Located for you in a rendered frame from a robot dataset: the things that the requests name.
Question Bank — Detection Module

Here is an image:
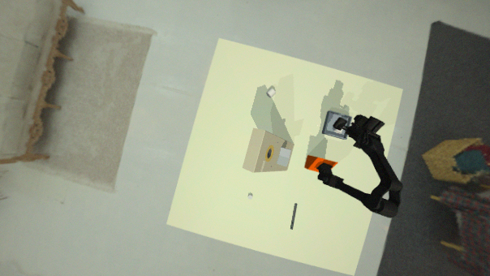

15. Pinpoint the beige service panel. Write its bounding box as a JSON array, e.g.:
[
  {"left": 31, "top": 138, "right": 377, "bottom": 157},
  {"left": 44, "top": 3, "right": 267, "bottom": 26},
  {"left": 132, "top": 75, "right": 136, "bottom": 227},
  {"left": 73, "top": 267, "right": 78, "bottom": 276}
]
[{"left": 243, "top": 128, "right": 294, "bottom": 173}]

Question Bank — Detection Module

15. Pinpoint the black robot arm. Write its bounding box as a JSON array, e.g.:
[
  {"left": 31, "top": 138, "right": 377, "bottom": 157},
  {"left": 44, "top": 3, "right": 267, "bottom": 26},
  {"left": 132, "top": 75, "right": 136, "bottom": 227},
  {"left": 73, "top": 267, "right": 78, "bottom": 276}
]
[{"left": 316, "top": 115, "right": 403, "bottom": 218}]

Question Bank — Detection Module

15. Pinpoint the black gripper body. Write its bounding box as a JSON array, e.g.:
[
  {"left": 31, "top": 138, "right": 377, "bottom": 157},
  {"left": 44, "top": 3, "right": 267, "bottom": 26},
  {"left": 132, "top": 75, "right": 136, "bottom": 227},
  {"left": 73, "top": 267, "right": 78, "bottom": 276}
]
[{"left": 333, "top": 117, "right": 362, "bottom": 138}]

